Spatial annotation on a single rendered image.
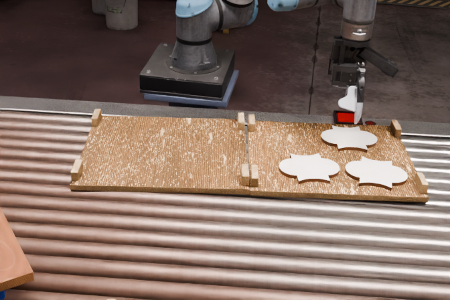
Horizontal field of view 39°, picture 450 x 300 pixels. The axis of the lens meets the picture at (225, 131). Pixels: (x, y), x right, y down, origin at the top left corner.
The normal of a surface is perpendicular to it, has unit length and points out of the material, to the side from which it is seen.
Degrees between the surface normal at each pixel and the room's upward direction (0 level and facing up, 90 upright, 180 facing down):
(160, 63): 3
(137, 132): 0
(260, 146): 0
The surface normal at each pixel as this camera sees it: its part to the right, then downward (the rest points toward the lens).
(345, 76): -0.01, 0.47
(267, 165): 0.04, -0.88
